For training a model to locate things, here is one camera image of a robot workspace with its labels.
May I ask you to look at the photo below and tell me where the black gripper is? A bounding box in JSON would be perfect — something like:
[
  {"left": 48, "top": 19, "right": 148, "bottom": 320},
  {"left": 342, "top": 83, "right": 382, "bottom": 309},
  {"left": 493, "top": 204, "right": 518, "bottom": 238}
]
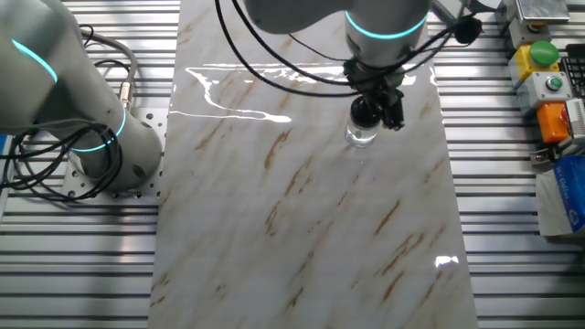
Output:
[{"left": 345, "top": 61, "right": 406, "bottom": 133}]

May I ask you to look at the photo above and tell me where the clear glass jar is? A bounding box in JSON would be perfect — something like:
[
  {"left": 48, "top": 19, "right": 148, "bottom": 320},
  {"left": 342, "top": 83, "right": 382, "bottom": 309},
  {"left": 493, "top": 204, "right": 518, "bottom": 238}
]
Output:
[{"left": 344, "top": 118, "right": 381, "bottom": 149}]

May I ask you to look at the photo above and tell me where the white marble pattern sheet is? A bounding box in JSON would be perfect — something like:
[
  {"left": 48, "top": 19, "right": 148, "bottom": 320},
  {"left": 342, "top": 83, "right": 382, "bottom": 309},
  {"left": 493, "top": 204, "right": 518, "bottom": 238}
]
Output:
[{"left": 146, "top": 0, "right": 480, "bottom": 329}]

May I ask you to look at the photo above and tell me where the yellow box green mushroom button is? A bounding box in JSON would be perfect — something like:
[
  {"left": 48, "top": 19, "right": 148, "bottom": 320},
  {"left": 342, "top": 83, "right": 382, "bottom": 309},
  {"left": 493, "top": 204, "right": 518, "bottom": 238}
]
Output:
[{"left": 508, "top": 39, "right": 561, "bottom": 90}]

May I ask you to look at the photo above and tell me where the grey box small green button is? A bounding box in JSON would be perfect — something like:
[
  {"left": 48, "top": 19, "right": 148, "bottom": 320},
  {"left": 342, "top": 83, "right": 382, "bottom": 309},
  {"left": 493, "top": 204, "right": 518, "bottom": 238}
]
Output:
[{"left": 516, "top": 70, "right": 573, "bottom": 118}]

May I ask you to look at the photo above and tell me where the grey box with red button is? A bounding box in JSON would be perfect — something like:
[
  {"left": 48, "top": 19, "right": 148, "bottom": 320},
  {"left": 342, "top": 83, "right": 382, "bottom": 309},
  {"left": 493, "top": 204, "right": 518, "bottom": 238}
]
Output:
[{"left": 507, "top": 17, "right": 552, "bottom": 49}]

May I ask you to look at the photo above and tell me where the orange box with red button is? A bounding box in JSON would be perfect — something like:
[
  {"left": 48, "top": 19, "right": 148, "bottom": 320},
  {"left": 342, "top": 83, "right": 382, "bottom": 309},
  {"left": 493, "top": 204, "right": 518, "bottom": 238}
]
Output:
[{"left": 537, "top": 101, "right": 571, "bottom": 145}]

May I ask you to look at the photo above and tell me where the silver metal box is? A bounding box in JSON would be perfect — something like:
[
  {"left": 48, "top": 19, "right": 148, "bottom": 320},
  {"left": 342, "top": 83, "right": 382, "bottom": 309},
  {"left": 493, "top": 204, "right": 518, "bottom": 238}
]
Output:
[{"left": 515, "top": 0, "right": 571, "bottom": 25}]

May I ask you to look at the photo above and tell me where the white vented device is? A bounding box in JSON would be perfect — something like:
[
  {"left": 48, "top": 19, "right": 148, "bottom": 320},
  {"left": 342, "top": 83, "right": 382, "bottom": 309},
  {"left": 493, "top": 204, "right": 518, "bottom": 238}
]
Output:
[{"left": 564, "top": 98, "right": 585, "bottom": 147}]

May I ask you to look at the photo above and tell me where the black keyboard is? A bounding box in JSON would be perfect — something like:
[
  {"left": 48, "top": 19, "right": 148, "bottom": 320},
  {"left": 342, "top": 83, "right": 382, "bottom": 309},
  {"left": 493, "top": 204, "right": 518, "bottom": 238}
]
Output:
[{"left": 559, "top": 43, "right": 585, "bottom": 100}]

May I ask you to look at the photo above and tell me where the blue white plastic packet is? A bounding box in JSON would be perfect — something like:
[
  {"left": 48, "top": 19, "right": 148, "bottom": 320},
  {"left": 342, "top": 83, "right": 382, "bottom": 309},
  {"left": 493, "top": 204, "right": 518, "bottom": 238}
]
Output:
[{"left": 535, "top": 154, "right": 585, "bottom": 239}]

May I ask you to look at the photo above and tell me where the silver perforated mounting plate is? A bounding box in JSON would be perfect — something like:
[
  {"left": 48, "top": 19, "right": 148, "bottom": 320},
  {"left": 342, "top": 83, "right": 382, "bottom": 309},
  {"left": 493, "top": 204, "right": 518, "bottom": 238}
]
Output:
[{"left": 61, "top": 107, "right": 168, "bottom": 200}]

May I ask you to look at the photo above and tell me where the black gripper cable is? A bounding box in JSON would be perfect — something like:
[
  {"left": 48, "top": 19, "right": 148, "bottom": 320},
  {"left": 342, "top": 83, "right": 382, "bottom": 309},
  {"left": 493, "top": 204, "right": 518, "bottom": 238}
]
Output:
[
  {"left": 230, "top": 0, "right": 463, "bottom": 88},
  {"left": 213, "top": 0, "right": 362, "bottom": 99}
]

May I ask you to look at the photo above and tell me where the black round cable holder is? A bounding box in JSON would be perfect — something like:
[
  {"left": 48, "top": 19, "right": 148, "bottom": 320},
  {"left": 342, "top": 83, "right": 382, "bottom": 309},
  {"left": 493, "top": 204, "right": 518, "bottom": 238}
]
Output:
[{"left": 454, "top": 16, "right": 484, "bottom": 46}]

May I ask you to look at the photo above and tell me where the small metal bracket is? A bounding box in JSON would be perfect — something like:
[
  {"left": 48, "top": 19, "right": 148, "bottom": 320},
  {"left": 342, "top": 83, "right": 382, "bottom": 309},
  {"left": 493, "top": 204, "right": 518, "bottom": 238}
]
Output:
[{"left": 529, "top": 136, "right": 577, "bottom": 165}]

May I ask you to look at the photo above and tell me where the grey cable with metal plug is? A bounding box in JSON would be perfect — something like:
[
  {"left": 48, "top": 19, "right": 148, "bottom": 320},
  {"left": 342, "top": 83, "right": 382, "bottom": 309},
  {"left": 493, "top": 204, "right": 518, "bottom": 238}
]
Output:
[{"left": 75, "top": 29, "right": 139, "bottom": 113}]

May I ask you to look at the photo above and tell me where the black cable bundle at base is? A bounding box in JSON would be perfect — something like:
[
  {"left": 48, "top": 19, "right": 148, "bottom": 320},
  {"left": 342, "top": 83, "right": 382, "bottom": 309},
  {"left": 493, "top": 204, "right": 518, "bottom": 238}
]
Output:
[{"left": 0, "top": 122, "right": 124, "bottom": 202}]

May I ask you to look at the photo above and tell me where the thin black cable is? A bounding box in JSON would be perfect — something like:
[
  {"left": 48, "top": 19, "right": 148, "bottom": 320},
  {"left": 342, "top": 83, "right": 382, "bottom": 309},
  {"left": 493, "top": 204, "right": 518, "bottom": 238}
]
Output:
[{"left": 74, "top": 23, "right": 138, "bottom": 86}]

